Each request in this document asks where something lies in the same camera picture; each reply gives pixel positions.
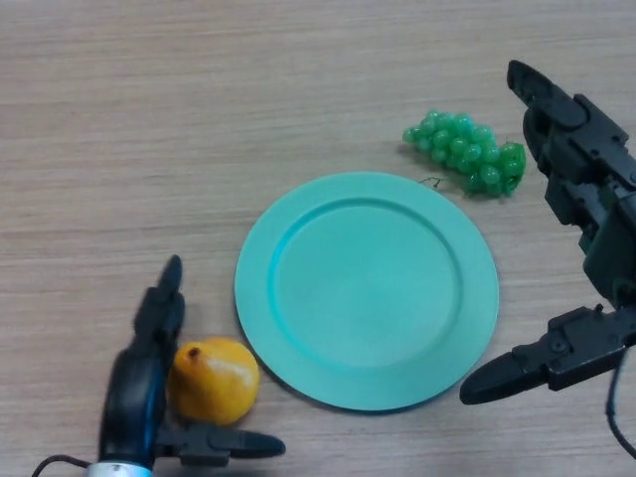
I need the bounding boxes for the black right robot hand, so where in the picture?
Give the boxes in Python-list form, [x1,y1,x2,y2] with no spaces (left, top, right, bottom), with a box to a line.
[459,60,636,406]

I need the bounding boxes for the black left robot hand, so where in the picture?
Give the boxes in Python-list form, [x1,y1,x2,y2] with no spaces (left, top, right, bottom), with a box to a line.
[98,254,287,468]

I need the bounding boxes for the yellow pear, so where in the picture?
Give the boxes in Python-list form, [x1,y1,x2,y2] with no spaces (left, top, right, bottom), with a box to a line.
[168,337,261,427]

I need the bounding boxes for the green round plate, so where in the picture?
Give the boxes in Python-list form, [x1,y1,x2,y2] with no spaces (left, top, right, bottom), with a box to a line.
[234,171,500,412]

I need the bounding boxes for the green grape bunch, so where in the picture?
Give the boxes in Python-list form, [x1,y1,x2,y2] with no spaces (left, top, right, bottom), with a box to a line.
[401,110,527,200]

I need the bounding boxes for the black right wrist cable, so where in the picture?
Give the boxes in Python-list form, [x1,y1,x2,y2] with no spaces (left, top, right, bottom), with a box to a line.
[604,357,636,461]

